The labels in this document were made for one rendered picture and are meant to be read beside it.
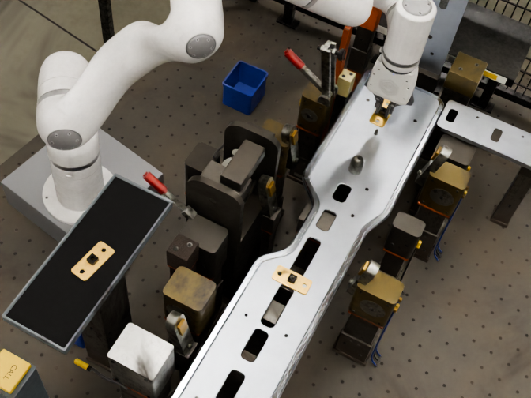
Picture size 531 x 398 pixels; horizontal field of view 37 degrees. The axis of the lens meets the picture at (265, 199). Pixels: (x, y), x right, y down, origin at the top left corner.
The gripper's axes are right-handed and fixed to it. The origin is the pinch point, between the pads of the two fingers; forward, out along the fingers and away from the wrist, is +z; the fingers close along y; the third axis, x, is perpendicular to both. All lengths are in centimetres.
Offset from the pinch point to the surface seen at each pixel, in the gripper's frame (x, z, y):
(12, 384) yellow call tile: -97, -5, -31
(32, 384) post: -95, 0, -30
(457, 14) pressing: 26.5, -10.5, 5.6
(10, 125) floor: 11, 111, -141
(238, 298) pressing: -56, 10, -8
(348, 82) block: 6.1, 4.2, -11.3
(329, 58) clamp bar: -1.8, -9.2, -15.0
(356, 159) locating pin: -13.4, 5.8, -0.2
